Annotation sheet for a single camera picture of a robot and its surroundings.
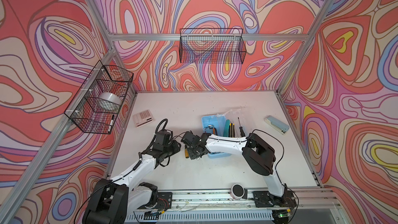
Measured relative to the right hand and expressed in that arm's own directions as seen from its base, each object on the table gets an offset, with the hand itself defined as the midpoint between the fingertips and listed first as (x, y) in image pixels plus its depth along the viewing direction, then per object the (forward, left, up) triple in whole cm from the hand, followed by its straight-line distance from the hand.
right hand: (196, 155), depth 89 cm
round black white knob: (-20, -20, +5) cm, 29 cm away
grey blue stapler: (+17, -52, +4) cm, 55 cm away
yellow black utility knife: (+10, -21, +9) cm, 25 cm away
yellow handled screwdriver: (-2, +5, +10) cm, 11 cm away
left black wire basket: (+8, +48, +36) cm, 61 cm away
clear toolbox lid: (+19, -27, +12) cm, 34 cm away
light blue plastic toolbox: (+21, -14, +5) cm, 26 cm away
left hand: (+5, +8, +6) cm, 11 cm away
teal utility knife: (+12, -18, +9) cm, 24 cm away
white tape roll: (+12, +39, +35) cm, 54 cm away
